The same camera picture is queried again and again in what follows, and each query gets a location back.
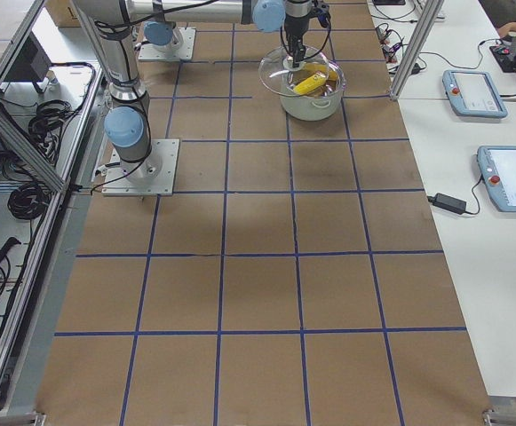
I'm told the brown paper table cover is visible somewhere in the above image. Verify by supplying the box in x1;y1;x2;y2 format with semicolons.
36;1;489;425

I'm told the near blue teach pendant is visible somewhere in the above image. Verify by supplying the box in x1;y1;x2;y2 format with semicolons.
477;146;516;212

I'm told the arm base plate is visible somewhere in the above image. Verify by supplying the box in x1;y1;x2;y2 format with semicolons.
139;22;196;62
100;139;180;196

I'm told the black power adapter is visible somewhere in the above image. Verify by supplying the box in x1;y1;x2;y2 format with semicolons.
428;193;466;215

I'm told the black cable bundle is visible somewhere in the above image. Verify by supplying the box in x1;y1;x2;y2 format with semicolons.
7;181;52;221

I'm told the pale green steel pot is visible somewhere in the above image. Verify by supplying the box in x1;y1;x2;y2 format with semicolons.
280;61;346;122

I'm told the far blue teach pendant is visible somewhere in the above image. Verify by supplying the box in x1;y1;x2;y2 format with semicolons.
441;70;508;119

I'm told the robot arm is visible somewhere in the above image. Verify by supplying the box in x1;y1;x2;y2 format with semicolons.
143;20;183;50
74;1;331;107

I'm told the yellow corn cob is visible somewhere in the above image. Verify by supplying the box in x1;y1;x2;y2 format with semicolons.
290;63;338;95

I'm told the aluminium frame post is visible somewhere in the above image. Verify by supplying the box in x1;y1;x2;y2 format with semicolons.
390;0;444;100

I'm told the blue teach pendant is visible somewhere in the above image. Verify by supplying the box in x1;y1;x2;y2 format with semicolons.
477;146;516;212
441;70;508;119

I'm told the glass pot lid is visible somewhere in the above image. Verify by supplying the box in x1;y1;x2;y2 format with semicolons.
258;46;332;98

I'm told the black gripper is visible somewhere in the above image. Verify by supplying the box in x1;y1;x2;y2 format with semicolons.
282;0;331;67

